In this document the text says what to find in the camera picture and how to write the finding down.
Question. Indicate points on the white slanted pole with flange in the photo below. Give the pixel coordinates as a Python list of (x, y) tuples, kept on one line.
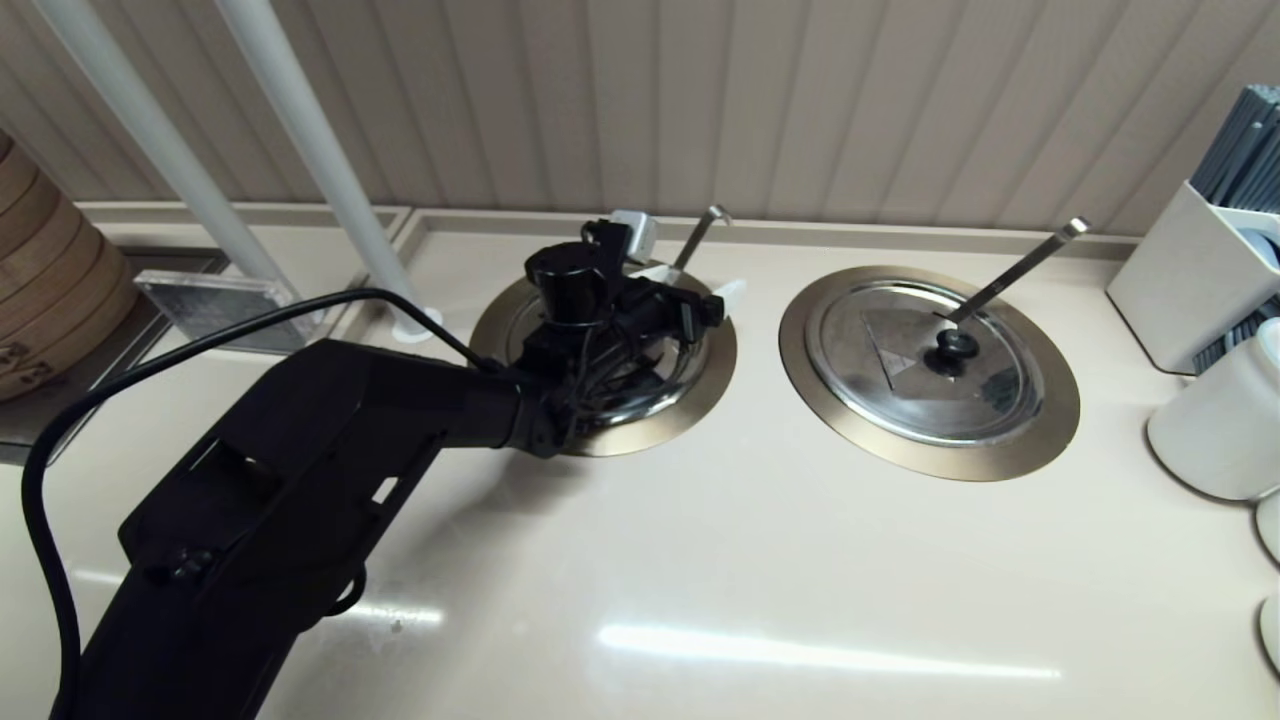
[(320, 150)]

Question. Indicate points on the dark steel steamer tray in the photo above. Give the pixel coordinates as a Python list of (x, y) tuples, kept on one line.
[(50, 420)]

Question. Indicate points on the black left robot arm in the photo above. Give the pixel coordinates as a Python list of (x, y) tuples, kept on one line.
[(300, 470)]

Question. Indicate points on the white ceramic jar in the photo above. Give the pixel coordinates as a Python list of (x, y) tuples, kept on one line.
[(1215, 420)]

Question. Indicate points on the clear acrylic sign block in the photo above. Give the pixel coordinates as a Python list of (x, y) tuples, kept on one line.
[(200, 300)]

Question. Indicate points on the steel hinged lid black knob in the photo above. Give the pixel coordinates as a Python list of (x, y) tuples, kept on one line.
[(680, 370), (985, 400)]

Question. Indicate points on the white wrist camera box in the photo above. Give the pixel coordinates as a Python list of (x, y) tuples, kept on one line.
[(632, 232)]

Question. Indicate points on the white ceramic bowl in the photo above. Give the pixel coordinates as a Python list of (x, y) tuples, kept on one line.
[(1270, 525), (1272, 630)]

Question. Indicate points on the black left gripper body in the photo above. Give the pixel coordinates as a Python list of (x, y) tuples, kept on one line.
[(640, 320)]

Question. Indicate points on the grey chopsticks bundle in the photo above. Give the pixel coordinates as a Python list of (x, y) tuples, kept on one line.
[(1245, 150)]

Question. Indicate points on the white utensil holder box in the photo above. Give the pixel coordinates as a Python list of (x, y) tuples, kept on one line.
[(1175, 280)]

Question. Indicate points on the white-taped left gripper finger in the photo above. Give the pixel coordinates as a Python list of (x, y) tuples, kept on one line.
[(652, 272), (705, 305)]

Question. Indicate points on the white blue-rimmed dish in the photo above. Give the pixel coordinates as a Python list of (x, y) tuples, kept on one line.
[(1260, 250)]

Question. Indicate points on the bamboo steamer stack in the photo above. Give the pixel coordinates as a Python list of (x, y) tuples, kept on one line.
[(50, 270)]

